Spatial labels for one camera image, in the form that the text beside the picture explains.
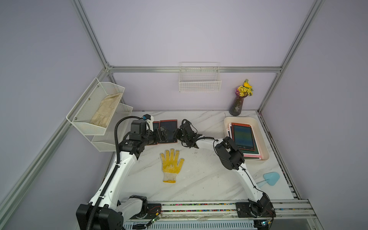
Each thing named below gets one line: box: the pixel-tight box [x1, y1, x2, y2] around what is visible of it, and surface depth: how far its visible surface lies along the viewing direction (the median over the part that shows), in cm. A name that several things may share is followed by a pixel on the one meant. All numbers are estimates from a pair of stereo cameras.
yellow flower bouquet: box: [234, 78, 254, 98], surface depth 103 cm
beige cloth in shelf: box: [90, 92, 123, 128], surface depth 81 cm
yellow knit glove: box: [159, 148, 185, 184], surface depth 91 cm
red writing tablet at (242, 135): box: [231, 122, 256, 151], surface depth 104 cm
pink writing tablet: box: [226, 127, 263, 161], surface depth 95 cm
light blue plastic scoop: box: [256, 171, 281, 186], surface depth 86 cm
